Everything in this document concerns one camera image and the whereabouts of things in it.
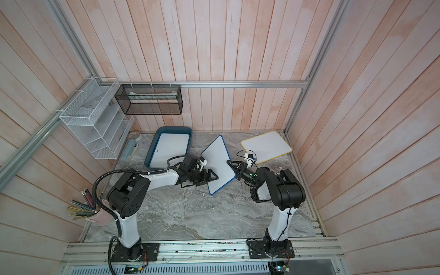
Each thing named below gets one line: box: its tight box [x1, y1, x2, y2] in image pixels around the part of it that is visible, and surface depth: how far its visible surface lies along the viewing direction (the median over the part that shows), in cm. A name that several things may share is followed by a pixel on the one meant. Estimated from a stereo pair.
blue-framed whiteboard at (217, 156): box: [201, 134, 237, 196], surface depth 92 cm
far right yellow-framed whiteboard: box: [240, 130, 293, 165], surface depth 120 cm
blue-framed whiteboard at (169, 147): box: [144, 126, 193, 171], surface depth 112 cm
